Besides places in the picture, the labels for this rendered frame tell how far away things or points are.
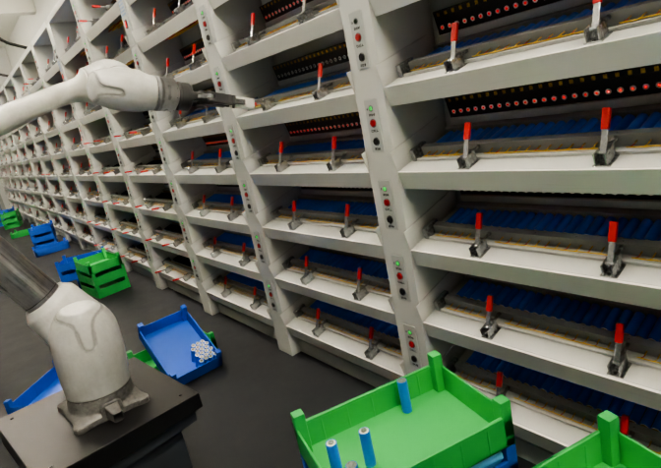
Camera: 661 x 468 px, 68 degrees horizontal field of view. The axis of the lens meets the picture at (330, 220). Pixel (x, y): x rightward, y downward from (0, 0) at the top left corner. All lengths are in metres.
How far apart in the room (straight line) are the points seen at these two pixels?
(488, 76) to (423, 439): 0.65
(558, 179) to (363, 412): 0.54
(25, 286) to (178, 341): 0.77
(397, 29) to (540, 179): 0.48
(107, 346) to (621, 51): 1.21
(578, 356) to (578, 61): 0.55
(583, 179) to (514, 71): 0.22
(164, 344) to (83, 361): 0.79
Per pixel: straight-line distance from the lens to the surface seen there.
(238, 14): 1.78
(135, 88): 1.35
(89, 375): 1.36
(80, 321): 1.34
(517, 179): 0.98
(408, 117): 1.19
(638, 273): 0.97
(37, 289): 1.52
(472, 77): 0.99
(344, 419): 0.95
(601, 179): 0.91
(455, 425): 0.93
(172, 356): 2.06
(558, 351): 1.11
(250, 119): 1.63
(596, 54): 0.88
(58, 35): 3.77
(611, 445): 0.85
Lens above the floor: 0.90
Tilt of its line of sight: 14 degrees down
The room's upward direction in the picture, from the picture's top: 12 degrees counter-clockwise
